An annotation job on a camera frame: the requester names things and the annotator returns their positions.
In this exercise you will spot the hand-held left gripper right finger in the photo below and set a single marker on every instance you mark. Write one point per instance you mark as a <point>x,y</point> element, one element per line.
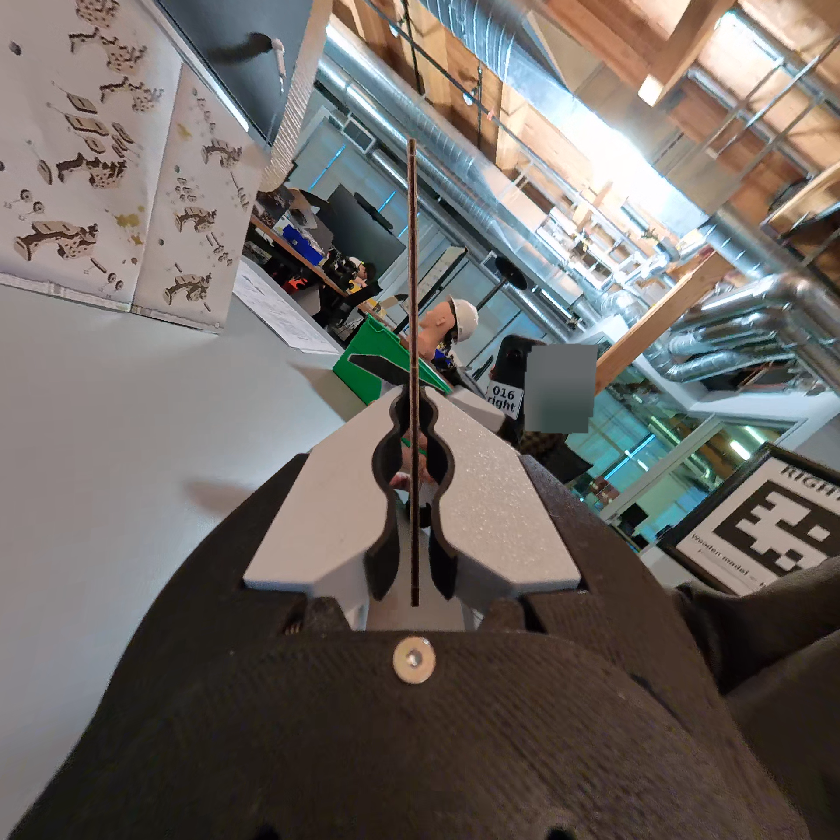
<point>505,518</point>

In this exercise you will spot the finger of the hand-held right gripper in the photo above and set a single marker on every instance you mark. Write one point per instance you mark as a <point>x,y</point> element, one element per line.
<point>384,375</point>
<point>482,410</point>

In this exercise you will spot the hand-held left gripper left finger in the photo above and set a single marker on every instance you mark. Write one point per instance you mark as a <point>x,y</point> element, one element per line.
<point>321,518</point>

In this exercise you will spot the cut-out wooden puzzle sheet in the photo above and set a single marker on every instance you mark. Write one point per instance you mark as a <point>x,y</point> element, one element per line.
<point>414,295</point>

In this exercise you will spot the person's right forearm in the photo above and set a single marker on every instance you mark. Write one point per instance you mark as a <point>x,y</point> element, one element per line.
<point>774,617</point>

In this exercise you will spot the green plastic bin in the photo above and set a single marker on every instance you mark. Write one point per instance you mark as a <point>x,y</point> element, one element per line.
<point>367,341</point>

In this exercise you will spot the mannequin head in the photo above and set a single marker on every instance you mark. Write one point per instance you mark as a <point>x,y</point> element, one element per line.
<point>434,331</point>

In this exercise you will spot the white hard hat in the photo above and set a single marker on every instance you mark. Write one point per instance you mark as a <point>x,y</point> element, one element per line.
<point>464,315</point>

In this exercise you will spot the black disc stand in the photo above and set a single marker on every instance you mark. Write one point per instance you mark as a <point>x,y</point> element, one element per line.
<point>510,270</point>

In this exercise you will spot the whiteboard easel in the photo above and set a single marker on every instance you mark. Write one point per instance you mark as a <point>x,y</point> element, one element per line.
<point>446,275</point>

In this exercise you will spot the white printed paper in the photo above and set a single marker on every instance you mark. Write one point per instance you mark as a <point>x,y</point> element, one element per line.
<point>275,308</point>

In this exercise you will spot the wooden workbench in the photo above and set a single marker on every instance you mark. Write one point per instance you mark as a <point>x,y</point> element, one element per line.
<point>295,253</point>

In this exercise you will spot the black monitor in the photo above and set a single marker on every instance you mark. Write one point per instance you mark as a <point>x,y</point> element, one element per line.
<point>361,223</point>

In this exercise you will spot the slanted wooden beam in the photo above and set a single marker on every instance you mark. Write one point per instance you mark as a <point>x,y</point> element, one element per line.
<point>663,315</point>

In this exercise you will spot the dark printed box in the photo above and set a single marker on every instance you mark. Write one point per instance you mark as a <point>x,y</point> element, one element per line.
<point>274,202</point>

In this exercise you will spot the cluster of silver pipes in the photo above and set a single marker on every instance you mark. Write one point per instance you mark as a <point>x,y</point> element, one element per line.
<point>754,308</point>

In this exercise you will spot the framed black and white marker sign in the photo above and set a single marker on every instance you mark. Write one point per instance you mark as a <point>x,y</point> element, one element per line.
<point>761,518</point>

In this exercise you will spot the dark grey panel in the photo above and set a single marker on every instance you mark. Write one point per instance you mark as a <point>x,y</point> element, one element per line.
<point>236,59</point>

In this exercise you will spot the folded assembly instruction sheet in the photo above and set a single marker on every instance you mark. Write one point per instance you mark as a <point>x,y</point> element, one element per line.
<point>98,164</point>

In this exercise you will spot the person's brown shirt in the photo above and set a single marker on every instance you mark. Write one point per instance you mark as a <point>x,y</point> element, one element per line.
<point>794,754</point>

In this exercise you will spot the silver spiral ventilation duct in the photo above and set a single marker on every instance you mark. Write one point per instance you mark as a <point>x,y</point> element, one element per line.
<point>479,39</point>

